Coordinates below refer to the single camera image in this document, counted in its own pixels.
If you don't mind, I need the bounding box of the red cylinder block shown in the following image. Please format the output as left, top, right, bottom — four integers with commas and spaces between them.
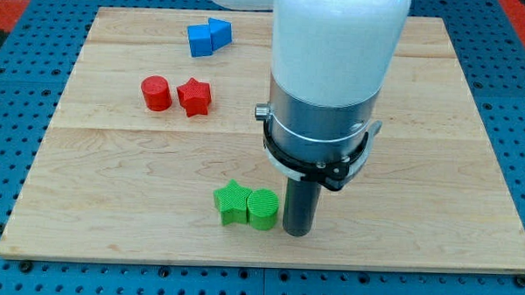
140, 75, 172, 111

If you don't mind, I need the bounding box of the red star block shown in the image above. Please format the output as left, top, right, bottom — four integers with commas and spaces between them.
176, 78, 212, 117

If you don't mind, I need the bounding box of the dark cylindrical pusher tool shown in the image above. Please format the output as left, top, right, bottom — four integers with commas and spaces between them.
283, 179, 321, 237

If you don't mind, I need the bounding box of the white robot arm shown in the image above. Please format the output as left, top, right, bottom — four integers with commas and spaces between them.
213, 0, 411, 163

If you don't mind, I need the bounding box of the green star block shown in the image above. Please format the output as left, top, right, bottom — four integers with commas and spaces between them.
213, 179, 252, 226

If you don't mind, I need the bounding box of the blue cube block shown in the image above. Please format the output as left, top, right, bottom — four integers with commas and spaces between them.
187, 25, 213, 58

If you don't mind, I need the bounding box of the wooden board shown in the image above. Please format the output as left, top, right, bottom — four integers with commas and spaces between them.
0, 8, 525, 274

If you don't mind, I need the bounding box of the green cylinder block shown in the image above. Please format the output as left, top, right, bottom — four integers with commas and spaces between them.
247, 188, 279, 231

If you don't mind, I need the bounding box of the black mounting clamp ring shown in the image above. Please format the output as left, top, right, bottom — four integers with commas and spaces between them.
260, 116, 383, 194

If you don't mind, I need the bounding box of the blue wedge block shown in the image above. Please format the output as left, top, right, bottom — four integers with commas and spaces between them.
208, 18, 233, 51

